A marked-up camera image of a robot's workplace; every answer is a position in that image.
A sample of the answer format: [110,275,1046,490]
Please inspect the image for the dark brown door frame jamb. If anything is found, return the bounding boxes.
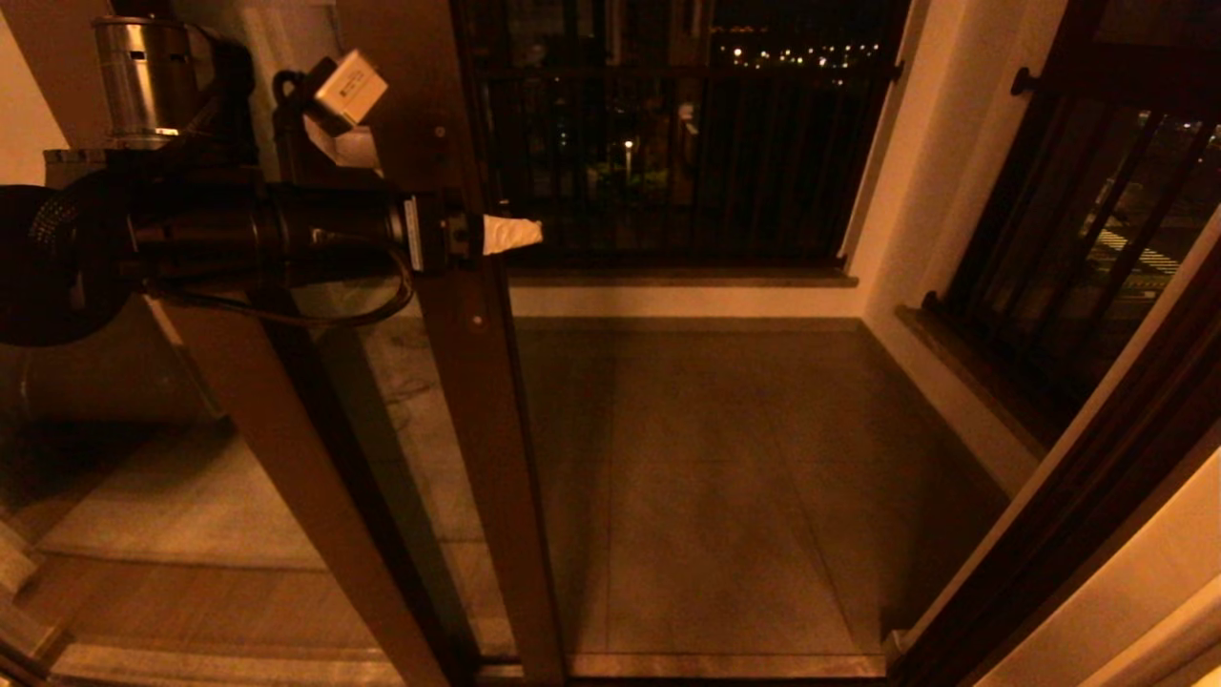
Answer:
[882,196,1221,687]

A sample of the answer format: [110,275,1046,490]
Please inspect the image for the brown framed fixed glass panel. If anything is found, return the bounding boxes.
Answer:
[0,0,478,687]

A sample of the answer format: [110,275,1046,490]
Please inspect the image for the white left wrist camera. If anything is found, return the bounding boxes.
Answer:
[310,48,390,136]

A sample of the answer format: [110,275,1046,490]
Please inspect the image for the black aluminum extrusion rail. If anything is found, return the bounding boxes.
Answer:
[563,652,893,687]

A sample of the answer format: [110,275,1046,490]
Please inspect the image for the brown framed sliding glass door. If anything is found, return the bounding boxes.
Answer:
[238,0,570,683]

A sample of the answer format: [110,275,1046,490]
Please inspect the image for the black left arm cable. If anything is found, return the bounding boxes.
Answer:
[143,246,417,331]

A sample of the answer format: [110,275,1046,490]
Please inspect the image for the dark balcony railing with knob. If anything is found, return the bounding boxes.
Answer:
[897,0,1221,454]

